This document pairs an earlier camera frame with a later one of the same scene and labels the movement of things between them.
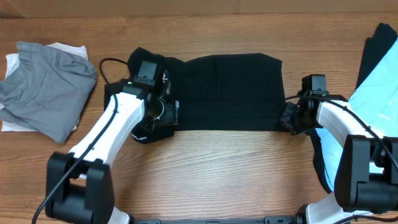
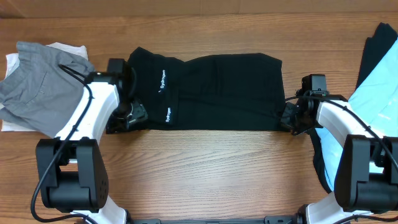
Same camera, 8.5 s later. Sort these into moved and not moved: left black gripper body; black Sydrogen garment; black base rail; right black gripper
Moved: left black gripper body
Not moved: right black gripper; black base rail; black Sydrogen garment
